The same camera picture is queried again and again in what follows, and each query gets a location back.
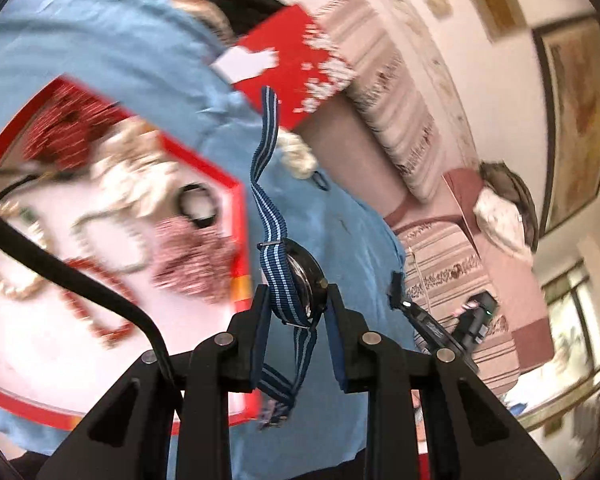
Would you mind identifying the red coral bead bracelet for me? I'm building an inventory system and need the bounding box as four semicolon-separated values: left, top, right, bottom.
61;257;142;348

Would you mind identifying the blue striped strap watch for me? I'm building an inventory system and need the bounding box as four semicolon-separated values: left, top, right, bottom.
250;86;327;428

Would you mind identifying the black wavy hair tie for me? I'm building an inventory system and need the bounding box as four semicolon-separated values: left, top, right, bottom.
175;182;220;229

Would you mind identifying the white pearl bracelet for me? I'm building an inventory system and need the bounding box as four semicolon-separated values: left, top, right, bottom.
0;199;52;304

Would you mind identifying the white polka dot scrunchie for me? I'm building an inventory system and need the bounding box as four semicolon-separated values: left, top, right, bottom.
90;116;178;218

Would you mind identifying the black cord necklace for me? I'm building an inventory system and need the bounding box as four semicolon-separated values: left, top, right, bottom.
0;167;81;212

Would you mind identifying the red polka dot scrunchie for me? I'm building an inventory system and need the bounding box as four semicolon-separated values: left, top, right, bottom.
23;82;125;170

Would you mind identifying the striped sofa cushion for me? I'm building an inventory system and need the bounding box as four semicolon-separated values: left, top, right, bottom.
398;221;520;396

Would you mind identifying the red tray box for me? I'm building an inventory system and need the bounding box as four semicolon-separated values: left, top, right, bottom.
0;76;252;430

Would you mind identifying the cream lace scrunchie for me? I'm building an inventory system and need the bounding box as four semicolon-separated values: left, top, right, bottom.
276;128;318;180

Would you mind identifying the striped floral bolster pillow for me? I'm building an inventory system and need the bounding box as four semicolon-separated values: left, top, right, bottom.
313;0;477;204

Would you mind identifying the framed picture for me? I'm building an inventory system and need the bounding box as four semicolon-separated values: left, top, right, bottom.
532;13;600;236

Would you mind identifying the red floral box lid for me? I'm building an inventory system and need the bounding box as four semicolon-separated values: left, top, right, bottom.
212;4;356;131

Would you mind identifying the blue towel blanket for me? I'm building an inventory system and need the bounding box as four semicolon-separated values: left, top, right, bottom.
0;0;415;479

